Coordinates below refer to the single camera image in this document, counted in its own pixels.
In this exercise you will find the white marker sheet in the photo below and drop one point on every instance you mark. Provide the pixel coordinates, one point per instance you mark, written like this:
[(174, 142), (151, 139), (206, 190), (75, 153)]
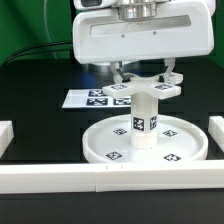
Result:
[(93, 98)]

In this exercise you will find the white front fence bar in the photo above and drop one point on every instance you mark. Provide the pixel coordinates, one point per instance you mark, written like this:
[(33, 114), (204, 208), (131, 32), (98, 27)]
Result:
[(52, 178)]

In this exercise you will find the white right fence block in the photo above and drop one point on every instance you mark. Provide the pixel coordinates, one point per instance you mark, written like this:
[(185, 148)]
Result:
[(216, 130)]

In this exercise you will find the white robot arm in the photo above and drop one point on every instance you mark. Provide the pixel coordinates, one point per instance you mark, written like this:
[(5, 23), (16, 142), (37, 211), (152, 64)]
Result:
[(113, 31)]

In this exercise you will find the white cross-shaped table base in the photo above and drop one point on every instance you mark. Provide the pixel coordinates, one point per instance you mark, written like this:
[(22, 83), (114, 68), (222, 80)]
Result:
[(152, 86)]

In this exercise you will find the white left fence block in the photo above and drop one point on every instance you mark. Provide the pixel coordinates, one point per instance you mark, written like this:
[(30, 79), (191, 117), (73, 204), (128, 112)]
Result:
[(6, 135)]

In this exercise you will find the white round table top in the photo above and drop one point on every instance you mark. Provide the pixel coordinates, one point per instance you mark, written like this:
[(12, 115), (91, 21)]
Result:
[(109, 141)]

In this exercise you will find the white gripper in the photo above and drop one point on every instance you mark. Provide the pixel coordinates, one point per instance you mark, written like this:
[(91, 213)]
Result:
[(115, 31)]

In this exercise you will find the white fence block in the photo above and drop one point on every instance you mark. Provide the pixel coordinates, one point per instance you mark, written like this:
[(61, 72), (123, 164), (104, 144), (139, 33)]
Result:
[(6, 135), (216, 130)]

